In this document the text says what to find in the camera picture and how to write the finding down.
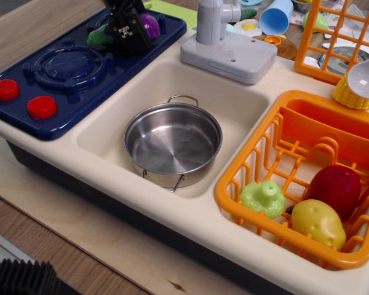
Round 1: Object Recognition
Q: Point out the orange dish drying basket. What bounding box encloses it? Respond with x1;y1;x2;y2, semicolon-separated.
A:
215;90;369;269

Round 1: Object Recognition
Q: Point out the steel pan with handles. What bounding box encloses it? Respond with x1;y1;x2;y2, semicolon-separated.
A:
123;95;223;192

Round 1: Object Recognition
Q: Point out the yellow toy potato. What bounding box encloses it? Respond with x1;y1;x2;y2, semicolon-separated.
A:
291;199;346;251

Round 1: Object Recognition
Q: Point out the light blue plastic cup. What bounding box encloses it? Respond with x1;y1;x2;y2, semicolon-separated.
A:
259;0;293;35

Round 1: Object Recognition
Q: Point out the dark blue toy stove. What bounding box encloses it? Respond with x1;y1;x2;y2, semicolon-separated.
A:
0;7;187;141

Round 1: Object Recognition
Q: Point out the dark green toy cucumber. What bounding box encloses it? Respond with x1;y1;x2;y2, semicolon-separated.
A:
229;7;258;25

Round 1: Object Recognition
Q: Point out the green cutting board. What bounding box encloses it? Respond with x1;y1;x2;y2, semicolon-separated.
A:
143;0;197;29

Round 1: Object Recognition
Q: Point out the orange plastic grid rack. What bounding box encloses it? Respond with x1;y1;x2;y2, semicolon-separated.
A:
294;1;369;85

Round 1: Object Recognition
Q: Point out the grey toy faucet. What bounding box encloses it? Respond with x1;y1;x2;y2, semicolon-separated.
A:
180;0;277;85

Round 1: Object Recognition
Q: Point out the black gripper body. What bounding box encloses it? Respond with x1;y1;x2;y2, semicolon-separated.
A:
103;0;145;15

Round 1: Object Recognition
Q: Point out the dark red toy fruit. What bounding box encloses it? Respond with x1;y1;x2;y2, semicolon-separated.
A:
303;165;361;222

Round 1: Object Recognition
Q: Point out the beige toy kitchen sink unit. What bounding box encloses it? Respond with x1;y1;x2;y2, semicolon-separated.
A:
0;41;369;294

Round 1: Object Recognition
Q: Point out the purple toy eggplant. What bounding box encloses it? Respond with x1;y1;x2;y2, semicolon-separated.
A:
87;13;161;45

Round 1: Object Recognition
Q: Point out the red stove knob left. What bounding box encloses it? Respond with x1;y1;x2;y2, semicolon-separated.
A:
0;79;20;101

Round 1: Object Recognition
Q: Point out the black ribbed object bottom left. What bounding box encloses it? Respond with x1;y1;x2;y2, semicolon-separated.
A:
0;259;79;295

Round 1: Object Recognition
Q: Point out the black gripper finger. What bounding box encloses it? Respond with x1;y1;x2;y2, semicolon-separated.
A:
108;7;152;53

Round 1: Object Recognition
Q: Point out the yellow toy corn cob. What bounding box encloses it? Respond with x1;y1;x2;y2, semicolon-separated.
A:
332;72;369;111

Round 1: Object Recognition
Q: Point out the toy fried egg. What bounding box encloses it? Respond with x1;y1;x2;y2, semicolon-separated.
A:
234;19;263;37

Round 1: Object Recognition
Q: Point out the light green toy vegetable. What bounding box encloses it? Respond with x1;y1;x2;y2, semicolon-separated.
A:
239;180;287;219

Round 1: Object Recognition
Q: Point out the red stove knob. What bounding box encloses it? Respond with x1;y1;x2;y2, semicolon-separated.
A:
0;79;20;101
27;96;57;120

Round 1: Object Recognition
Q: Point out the steel pot behind rack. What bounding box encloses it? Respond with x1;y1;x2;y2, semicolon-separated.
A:
318;46;369;76

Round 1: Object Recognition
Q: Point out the red stove knob right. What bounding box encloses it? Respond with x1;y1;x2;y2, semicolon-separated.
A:
27;96;57;120

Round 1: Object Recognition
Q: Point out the brown toy lid orange knob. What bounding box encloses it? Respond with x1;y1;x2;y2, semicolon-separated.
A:
255;36;298;61

